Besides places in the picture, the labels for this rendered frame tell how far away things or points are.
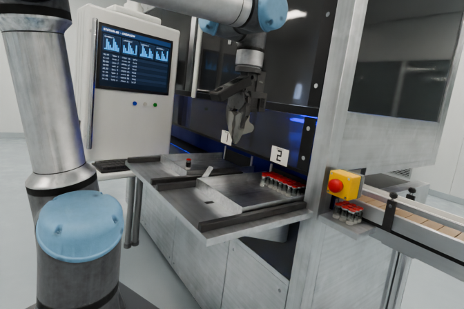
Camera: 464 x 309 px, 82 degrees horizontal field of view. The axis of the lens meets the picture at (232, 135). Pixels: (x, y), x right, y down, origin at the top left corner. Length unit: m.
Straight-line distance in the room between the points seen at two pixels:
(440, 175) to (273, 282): 4.66
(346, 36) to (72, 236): 0.81
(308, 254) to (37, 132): 0.82
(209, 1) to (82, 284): 0.48
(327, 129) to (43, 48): 0.73
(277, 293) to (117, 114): 1.11
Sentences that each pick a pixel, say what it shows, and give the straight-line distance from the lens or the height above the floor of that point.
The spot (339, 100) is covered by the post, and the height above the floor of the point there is 1.24.
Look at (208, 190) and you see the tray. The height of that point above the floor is 0.90.
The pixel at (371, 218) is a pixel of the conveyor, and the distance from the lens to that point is 0.96.
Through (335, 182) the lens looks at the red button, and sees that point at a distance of 0.83.
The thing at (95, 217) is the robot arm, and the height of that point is 1.01.
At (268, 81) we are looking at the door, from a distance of 1.08.
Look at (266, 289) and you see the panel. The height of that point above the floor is 0.50.
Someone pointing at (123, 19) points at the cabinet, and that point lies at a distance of 1.54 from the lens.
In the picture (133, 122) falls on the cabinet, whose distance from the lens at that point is 1.56.
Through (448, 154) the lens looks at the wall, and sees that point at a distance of 5.51.
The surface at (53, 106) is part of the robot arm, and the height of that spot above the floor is 1.16.
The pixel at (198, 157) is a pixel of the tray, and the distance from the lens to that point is 1.35.
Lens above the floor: 1.22
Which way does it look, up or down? 8 degrees down
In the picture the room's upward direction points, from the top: 7 degrees clockwise
